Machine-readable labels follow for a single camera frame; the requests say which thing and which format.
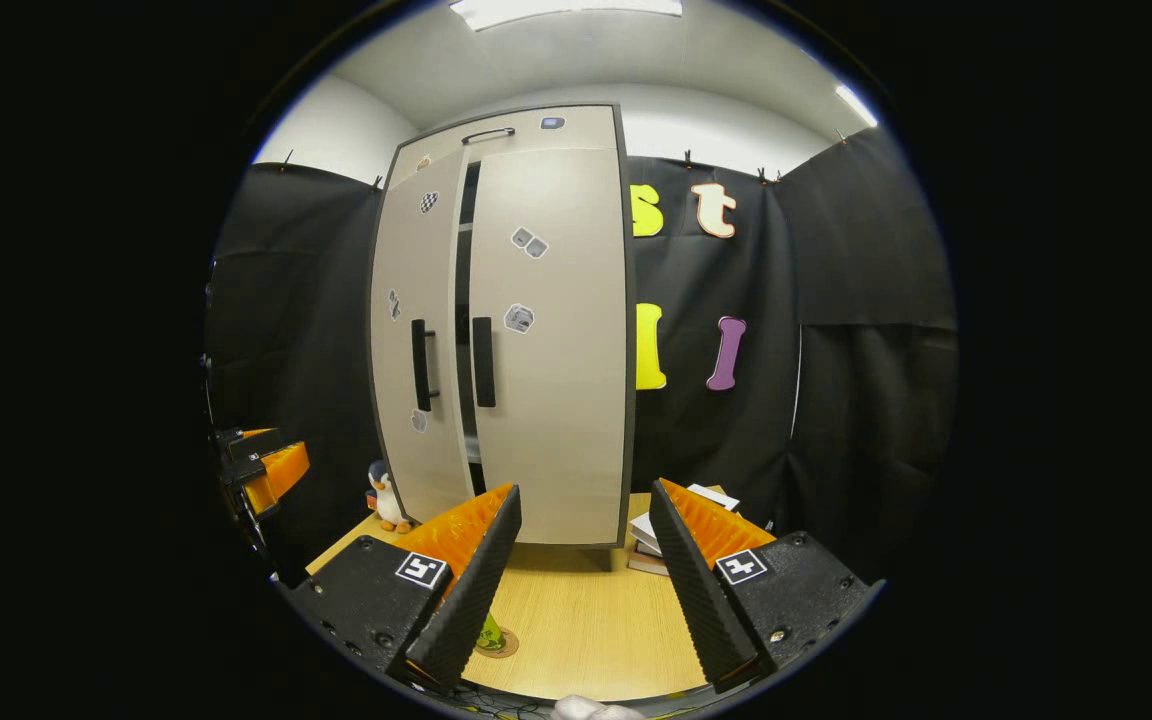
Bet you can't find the penguin plush toy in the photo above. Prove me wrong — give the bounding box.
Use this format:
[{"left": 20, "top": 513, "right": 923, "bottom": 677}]
[{"left": 366, "top": 460, "right": 415, "bottom": 534}]

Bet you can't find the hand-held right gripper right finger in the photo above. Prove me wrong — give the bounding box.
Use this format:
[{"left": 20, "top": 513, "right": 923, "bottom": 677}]
[{"left": 648, "top": 478, "right": 885, "bottom": 696}]

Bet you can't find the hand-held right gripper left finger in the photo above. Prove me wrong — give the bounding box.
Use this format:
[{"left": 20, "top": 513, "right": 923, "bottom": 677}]
[{"left": 281, "top": 483, "right": 523, "bottom": 693}]

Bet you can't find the grey cabinet door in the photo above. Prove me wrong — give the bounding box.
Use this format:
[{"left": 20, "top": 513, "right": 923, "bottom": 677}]
[
  {"left": 466, "top": 147, "right": 629, "bottom": 548},
  {"left": 370, "top": 148, "right": 477, "bottom": 526}
]

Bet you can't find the black backdrop cloth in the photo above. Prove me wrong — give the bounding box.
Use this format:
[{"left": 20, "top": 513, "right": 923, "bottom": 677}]
[
  {"left": 624, "top": 128, "right": 959, "bottom": 586},
  {"left": 204, "top": 163, "right": 385, "bottom": 576}
]

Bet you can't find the grey open-shelf cabinet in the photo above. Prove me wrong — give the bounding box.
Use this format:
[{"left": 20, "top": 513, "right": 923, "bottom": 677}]
[{"left": 368, "top": 103, "right": 637, "bottom": 573}]

